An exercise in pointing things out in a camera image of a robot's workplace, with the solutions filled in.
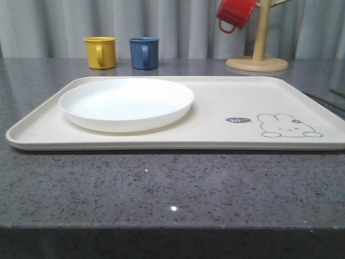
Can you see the white round plate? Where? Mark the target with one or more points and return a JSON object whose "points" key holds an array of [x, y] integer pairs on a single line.
{"points": [[127, 105]]}

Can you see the silver metal spoon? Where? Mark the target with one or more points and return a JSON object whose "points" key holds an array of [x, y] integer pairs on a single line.
{"points": [[339, 91]]}

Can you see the silver metal fork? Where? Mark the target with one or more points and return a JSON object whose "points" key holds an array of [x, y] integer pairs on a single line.
{"points": [[334, 108]]}

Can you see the cream rabbit serving tray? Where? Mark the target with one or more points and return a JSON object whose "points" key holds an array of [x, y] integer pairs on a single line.
{"points": [[227, 113]]}

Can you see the blue mug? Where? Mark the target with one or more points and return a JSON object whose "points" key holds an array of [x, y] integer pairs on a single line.
{"points": [[144, 52]]}

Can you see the yellow mug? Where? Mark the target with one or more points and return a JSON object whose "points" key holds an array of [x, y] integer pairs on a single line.
{"points": [[100, 52]]}

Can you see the wooden mug tree stand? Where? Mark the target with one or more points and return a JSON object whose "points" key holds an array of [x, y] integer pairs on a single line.
{"points": [[258, 62]]}

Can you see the red mug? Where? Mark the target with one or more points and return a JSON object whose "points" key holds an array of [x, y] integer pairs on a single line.
{"points": [[234, 12]]}

